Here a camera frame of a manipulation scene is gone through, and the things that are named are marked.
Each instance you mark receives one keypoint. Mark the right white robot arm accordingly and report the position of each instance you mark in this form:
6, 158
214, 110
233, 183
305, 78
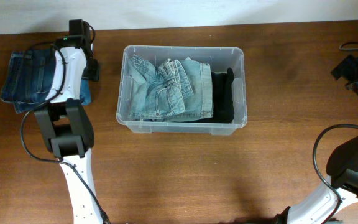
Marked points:
339, 188

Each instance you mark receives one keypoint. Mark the black garment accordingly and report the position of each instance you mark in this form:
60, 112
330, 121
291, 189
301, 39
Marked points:
223, 108

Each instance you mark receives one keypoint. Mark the light blue jeans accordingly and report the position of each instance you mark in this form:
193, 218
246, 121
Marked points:
174, 91

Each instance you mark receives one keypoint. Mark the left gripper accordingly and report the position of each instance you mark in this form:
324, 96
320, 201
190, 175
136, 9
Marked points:
91, 70

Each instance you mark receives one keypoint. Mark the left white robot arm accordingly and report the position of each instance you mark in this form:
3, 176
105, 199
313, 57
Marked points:
66, 129

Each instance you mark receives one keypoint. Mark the dark blue jeans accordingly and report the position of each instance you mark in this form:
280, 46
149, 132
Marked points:
40, 75

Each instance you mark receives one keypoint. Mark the clear plastic storage bin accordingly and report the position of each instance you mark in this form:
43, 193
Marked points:
219, 58

